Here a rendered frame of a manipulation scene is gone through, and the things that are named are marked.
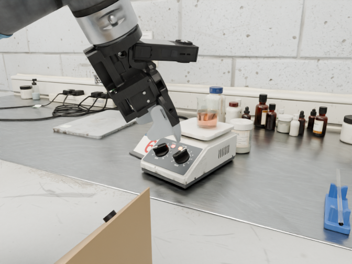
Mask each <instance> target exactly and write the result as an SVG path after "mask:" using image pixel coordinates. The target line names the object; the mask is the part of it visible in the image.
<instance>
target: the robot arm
mask: <svg viewBox="0 0 352 264"><path fill-rule="evenodd" d="M65 5H68V7H69V9H70V11H71V12H72V14H73V16H74V17H75V19H76V21H77V22H78V24H79V26H80V28H81V29H82V31H83V33H84V34H85V36H86V38H87V40H88V42H89V43H90V44H92V46H90V47H88V48H86V49H85V50H83V52H84V54H85V55H86V57H87V59H88V60H89V62H90V64H91V66H92V67H93V69H94V71H95V72H96V74H97V75H98V77H99V79H100V81H101V82H102V84H103V85H104V87H105V89H106V90H107V92H108V94H109V95H110V97H111V99H112V100H113V102H114V104H115V105H116V106H117V108H118V109H119V111H120V113H121V114H122V116H123V118H124V120H125V121H126V123H128V122H130V121H132V120H133V119H135V118H136V122H137V123H138V124H140V125H143V124H147V123H150V122H153V125H152V126H151V127H150V129H149V130H148V132H147V137H148V139H149V140H151V141H155V140H158V139H161V138H164V137H168V136H171V135H174V137H175V139H176V141H177V143H179V142H180V141H181V125H180V120H179V117H178V114H177V112H176V109H175V106H174V104H173V102H172V100H171V98H170V96H169V94H168V89H167V86H166V84H165V82H164V80H163V78H162V76H161V75H160V73H159V72H158V70H156V64H155V63H154V62H152V61H175V62H178V63H190V62H197V56H198V52H199V47H198V46H196V45H194V44H193V42H191V41H188V40H184V39H183V40H177V39H176V40H175V41H170V40H155V39H142V38H141V37H142V32H141V29H140V27H139V25H138V24H137V23H138V18H137V16H136V14H135V11H134V9H133V7H132V5H131V2H130V0H0V40H1V39H3V38H9V37H11V36H12V35H13V33H15V32H17V31H19V30H21V29H23V28H24V27H26V26H28V25H30V24H32V23H34V22H36V21H37V20H39V19H41V18H43V17H45V16H47V15H49V14H51V13H53V12H54V11H56V10H58V9H60V8H62V7H64V6H65ZM111 90H112V91H111ZM110 91H111V92H110ZM131 106H132V107H131ZM133 109H134V110H133Z"/></svg>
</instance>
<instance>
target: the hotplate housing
mask: <svg viewBox="0 0 352 264"><path fill-rule="evenodd" d="M165 138H167V139H171V140H174V141H176V139H175V137H174V135H171V136H168V137H165ZM158 141H159V140H158ZM158 141H157V142H158ZM157 142H156V143H157ZM180 142H181V143H184V144H188V145H191V146H195V147H199V148H202V149H203V150H202V152H201V153H200V154H199V156H198V157H197V158H196V160H195V161H194V162H193V164H192V165H191V166H190V168H189V170H188V171H187V172H186V174H185V175H180V174H177V173H175V172H172V171H170V170H167V169H164V168H162V167H159V166H156V165H154V164H151V163H148V162H146V161H143V158H142V159H141V161H140V162H141V163H140V166H141V167H142V168H141V170H142V171H144V172H146V173H149V174H152V175H154V176H156V177H159V178H161V179H164V180H166V181H168V182H171V183H173V184H176V185H178V186H180V187H183V188H187V187H189V186H190V185H192V184H193V183H195V182H197V181H198V180H200V179H201V178H203V177H205V176H206V175H208V174H210V173H211V172H213V171H215V170H216V169H218V168H219V167H221V166H223V165H224V164H226V163H228V162H229V161H231V160H233V159H234V157H235V155H236V142H237V134H236V133H235V132H232V131H229V132H226V133H224V134H222V135H220V136H218V137H215V138H213V139H211V140H201V139H197V138H193V137H189V136H185V135H181V141H180ZM154 145H155V144H154ZM154 145H153V146H154ZM151 149H152V148H151ZM151 149H150V150H151ZM148 152H149V151H148ZM148 152H147V153H148ZM145 156H146V155H145ZM145 156H144V157H145Z"/></svg>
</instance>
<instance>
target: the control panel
mask: <svg viewBox="0 0 352 264"><path fill-rule="evenodd" d="M162 143H166V144H167V146H168V148H169V151H168V153H167V154H166V155H165V156H162V157H157V156H156V155H155V153H154V151H153V150H152V149H151V150H150V151H149V152H148V153H147V154H146V156H145V157H144V158H143V161H146V162H148V163H151V164H154V165H156V166H159V167H162V168H164V169H167V170H170V171H172V172H175V173H177V174H180V175H185V174H186V172H187V171H188V170H189V168H190V166H191V165H192V164H193V162H194V161H195V160H196V158H197V157H198V156H199V154H200V153H201V152H202V150H203V149H202V148H199V147H195V146H191V145H188V144H184V143H181V142H179V143H177V141H174V140H171V139H167V138H161V139H159V141H158V142H157V143H156V144H155V145H154V146H157V145H159V144H162ZM172 145H175V147H173V148H172ZM179 147H182V148H187V150H188V153H189V155H190V157H189V159H188V161H187V162H185V163H182V164H178V163H176V162H175V160H174V158H173V154H175V153H176V152H178V151H180V150H179Z"/></svg>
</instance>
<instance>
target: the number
mask: <svg viewBox="0 0 352 264"><path fill-rule="evenodd" d="M157 141H158V140H155V141H151V140H149V139H148V137H147V136H145V137H144V138H143V139H142V141H141V142H140V143H139V145H138V146H137V147H136V149H137V150H139V151H142V152H144V153H147V152H148V151H149V150H150V149H151V148H152V147H153V145H154V144H155V143H156V142H157Z"/></svg>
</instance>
